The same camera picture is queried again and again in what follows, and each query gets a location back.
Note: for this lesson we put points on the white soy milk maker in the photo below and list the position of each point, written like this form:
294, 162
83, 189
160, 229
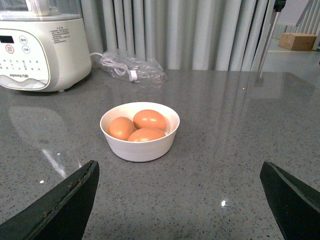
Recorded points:
43, 45

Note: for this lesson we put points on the white ceramic bowl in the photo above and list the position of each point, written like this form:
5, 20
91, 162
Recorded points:
141, 151

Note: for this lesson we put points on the clear plastic bag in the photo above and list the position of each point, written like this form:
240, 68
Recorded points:
131, 69

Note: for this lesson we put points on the brown egg in bowl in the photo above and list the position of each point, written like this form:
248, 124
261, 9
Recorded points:
149, 118
146, 134
121, 128

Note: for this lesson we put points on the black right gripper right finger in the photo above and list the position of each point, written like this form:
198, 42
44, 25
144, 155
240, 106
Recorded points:
294, 204

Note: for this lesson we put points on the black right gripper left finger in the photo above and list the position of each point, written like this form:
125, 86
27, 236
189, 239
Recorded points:
60, 214

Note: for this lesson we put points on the cardboard box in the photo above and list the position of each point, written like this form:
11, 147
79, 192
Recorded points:
297, 41

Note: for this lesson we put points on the metal tripod stand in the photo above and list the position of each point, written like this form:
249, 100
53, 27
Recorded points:
290, 13

